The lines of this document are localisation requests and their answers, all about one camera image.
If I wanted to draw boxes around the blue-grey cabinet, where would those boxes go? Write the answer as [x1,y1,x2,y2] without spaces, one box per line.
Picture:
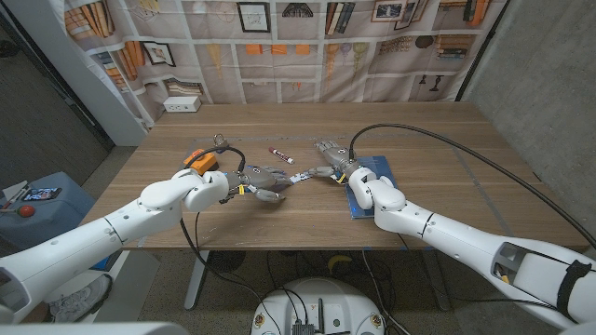
[0,171,97,255]

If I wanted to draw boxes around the grey sneaker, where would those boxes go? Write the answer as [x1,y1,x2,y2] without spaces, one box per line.
[47,274,114,323]

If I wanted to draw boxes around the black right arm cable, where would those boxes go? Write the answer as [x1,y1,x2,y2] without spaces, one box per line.
[347,122,596,251]

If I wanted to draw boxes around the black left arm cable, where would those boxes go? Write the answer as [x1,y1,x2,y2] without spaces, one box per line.
[178,145,283,335]

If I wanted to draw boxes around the yellow curved object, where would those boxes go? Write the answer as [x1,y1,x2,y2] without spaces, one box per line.
[327,254,354,275]

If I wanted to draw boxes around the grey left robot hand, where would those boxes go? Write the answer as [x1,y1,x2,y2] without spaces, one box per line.
[223,165,295,204]

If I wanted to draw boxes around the white table leg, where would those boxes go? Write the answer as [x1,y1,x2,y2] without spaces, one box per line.
[183,250,210,311]

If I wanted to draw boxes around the white power strip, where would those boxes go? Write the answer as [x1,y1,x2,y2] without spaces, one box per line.
[162,95,202,114]

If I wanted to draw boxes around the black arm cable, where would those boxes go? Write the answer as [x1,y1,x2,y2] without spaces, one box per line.
[178,145,283,335]
[347,122,596,251]

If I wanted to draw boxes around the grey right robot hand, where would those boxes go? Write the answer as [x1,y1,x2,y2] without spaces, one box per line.
[306,140,362,181]

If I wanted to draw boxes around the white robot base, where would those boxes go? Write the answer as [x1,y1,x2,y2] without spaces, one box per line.
[250,277,386,335]

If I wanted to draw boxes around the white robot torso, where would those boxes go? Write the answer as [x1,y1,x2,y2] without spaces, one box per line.
[0,321,190,335]

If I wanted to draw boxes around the grey table leg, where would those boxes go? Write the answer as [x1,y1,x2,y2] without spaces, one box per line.
[421,248,453,312]

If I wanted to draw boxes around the black round fan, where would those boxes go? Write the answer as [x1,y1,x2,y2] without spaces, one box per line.
[208,250,247,274]

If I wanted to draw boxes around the black backdrop pole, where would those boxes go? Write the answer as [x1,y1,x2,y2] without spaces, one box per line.
[454,0,511,102]

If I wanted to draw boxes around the blue notebook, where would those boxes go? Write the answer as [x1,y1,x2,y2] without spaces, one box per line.
[344,154,400,220]

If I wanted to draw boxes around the maroon and white marker pen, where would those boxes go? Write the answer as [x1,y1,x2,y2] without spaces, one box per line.
[267,146,295,165]

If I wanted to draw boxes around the black smartphone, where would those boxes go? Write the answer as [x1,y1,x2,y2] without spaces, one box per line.
[21,186,62,202]

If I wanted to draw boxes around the orange emergency stop box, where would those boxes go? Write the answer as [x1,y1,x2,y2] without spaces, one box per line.
[183,148,220,177]

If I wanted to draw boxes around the printed bookshelf backdrop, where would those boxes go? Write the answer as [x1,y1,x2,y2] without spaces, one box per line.
[62,0,508,127]

